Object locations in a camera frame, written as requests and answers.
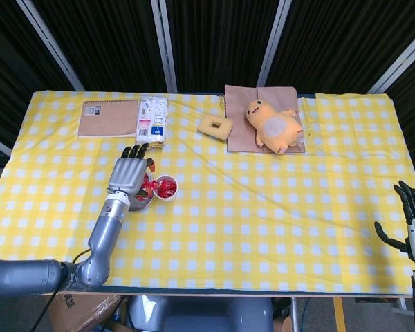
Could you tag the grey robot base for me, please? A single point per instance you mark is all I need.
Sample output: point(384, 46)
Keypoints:
point(200, 314)

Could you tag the yellow checkered tablecloth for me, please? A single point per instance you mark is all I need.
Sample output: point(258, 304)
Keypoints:
point(245, 224)

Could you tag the brown cardboard box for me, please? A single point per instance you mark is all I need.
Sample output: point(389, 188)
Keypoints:
point(86, 311)

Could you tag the white plastic-wrapped pack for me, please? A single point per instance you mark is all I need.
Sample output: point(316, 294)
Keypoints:
point(152, 121)

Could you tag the red candy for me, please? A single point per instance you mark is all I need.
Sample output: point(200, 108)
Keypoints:
point(172, 186)
point(147, 189)
point(164, 193)

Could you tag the white paper cup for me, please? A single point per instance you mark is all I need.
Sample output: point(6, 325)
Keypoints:
point(171, 198)

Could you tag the round steel plate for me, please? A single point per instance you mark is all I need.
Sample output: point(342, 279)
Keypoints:
point(141, 204)

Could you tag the brown paper bag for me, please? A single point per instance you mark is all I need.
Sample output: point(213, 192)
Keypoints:
point(238, 110)

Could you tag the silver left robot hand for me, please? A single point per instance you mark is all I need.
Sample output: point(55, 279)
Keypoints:
point(128, 174)

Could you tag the grey metal table leg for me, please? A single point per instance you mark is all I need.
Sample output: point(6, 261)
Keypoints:
point(294, 314)

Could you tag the yellow sponge with hole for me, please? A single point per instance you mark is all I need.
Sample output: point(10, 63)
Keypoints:
point(205, 128)

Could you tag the yellow plush toy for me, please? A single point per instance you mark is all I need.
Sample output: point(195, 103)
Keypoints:
point(276, 131)

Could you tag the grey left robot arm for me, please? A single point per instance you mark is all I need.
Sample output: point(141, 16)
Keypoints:
point(100, 238)

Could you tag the brown spiral notebook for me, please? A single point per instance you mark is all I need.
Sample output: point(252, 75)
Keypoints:
point(107, 119)

